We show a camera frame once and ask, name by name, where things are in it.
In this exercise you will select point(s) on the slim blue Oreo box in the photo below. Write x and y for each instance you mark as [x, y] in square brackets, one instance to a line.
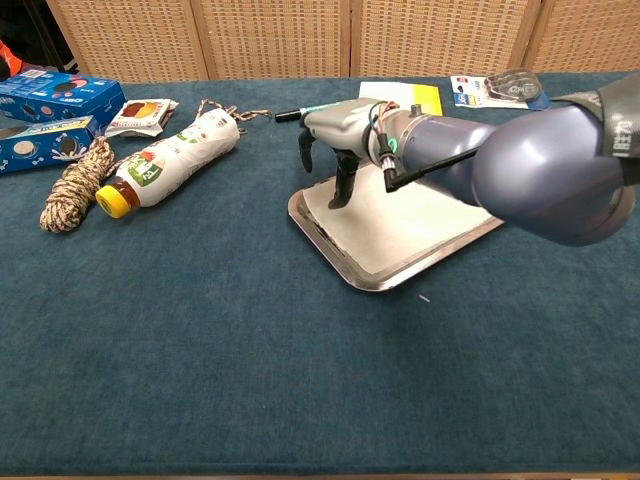
[45, 145]

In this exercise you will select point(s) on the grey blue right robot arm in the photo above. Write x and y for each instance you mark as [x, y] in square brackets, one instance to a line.
[540, 170]

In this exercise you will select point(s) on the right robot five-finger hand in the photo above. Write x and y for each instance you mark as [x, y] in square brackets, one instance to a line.
[335, 122]

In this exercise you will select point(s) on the orange black object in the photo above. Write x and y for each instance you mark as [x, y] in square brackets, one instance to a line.
[9, 60]

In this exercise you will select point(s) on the white yellow notepad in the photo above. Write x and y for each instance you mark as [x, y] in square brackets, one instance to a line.
[395, 91]

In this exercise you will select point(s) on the green black marker pen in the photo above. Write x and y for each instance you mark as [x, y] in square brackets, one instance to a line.
[290, 115]

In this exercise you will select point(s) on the white bottle with yellow cap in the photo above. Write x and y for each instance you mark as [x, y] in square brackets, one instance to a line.
[175, 155]

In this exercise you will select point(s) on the white red snack packet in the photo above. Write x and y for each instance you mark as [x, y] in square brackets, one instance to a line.
[142, 117]

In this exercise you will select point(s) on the blue table cloth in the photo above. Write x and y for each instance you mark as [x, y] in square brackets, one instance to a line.
[250, 350]

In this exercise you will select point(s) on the large blue Oreo box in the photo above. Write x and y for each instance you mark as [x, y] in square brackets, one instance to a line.
[55, 97]

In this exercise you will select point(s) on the blue blister pack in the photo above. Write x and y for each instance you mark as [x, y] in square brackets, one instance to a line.
[500, 90]

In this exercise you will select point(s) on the silver metal tray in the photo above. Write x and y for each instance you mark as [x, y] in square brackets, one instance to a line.
[370, 282]

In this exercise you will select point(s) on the woven wooden folding screen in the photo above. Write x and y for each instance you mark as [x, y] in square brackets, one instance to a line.
[280, 35]

